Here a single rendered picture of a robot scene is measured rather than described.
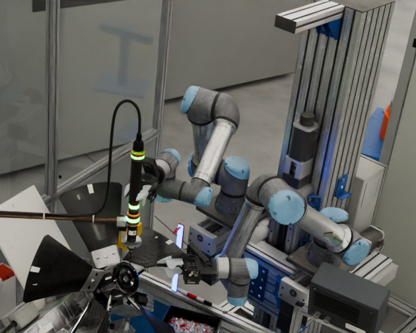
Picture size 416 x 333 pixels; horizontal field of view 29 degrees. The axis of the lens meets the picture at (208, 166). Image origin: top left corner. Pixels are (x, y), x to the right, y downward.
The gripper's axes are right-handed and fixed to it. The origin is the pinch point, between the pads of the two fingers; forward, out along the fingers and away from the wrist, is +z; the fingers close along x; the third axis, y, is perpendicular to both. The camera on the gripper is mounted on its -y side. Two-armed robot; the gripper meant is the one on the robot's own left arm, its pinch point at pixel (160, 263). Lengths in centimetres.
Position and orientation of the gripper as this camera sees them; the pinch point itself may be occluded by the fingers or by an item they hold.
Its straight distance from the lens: 294.0
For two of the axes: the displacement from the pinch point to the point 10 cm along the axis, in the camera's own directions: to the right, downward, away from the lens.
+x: -1.1, 8.1, 5.8
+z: -9.9, -0.3, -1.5
